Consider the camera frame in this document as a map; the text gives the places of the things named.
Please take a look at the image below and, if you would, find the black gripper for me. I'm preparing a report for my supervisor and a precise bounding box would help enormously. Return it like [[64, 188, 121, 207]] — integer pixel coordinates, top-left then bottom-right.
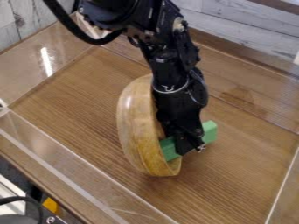
[[151, 80, 208, 157]]

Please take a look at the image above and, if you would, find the green rectangular block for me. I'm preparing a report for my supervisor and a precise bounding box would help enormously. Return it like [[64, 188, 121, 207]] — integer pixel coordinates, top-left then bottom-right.
[[160, 120, 217, 162]]

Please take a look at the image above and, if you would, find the brown wooden bowl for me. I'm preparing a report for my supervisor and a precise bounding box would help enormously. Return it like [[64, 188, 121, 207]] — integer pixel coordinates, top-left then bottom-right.
[[116, 75, 183, 177]]

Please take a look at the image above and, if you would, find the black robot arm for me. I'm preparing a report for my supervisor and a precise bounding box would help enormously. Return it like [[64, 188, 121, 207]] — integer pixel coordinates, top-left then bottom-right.
[[78, 0, 208, 155]]

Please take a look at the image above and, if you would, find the yellow and black device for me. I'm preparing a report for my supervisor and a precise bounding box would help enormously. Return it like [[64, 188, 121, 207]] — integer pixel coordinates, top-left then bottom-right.
[[24, 198, 81, 224]]

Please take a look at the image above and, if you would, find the clear acrylic front wall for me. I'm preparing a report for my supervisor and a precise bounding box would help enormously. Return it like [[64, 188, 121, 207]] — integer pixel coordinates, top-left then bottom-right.
[[0, 109, 179, 224]]

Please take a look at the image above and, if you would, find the clear acrylic corner bracket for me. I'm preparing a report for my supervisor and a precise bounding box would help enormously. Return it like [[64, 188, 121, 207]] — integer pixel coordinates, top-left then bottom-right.
[[76, 13, 109, 39]]

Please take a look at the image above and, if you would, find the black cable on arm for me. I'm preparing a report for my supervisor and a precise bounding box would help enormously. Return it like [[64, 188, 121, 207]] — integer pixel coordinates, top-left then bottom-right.
[[41, 0, 211, 108]]

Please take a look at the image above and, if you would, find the black cable at corner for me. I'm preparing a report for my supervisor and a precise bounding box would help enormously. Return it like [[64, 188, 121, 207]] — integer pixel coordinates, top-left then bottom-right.
[[0, 196, 44, 224]]

